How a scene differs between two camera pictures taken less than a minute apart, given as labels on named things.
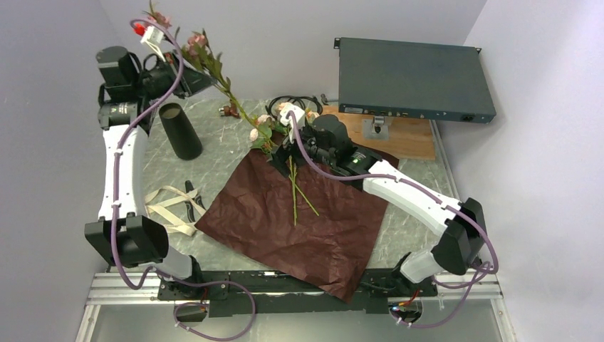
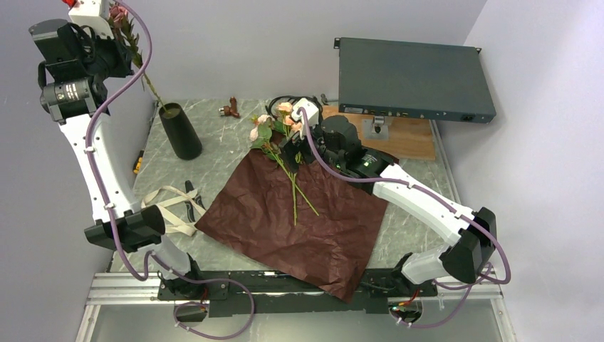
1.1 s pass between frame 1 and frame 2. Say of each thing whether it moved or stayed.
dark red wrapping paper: stayed
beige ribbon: stayed
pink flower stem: moved
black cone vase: stayed
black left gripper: moved
